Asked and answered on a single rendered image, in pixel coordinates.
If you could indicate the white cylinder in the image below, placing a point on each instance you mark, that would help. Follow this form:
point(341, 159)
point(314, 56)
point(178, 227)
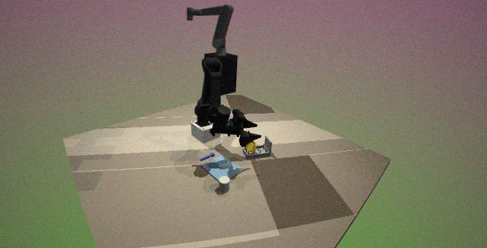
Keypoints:
point(224, 184)

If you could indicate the yellow plate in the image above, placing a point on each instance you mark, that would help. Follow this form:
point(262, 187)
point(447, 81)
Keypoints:
point(251, 147)

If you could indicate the light blue square mat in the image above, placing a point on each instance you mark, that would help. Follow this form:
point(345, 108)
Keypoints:
point(221, 166)

